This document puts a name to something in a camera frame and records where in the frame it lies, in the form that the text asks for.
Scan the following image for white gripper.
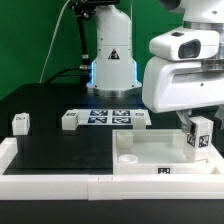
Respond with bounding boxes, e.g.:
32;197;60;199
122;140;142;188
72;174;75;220
141;55;224;138

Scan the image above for white square tabletop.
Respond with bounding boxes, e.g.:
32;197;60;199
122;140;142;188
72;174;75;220
112;129;224;175

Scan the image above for white marker sheet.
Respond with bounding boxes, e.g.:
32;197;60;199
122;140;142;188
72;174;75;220
78;109;151;125

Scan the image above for white U-shaped fence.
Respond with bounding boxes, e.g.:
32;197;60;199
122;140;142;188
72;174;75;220
0;138;224;200

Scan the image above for black cable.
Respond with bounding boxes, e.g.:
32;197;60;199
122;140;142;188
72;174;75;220
44;67;92;84

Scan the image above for white cable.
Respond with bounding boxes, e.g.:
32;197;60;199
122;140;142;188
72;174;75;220
39;0;72;84

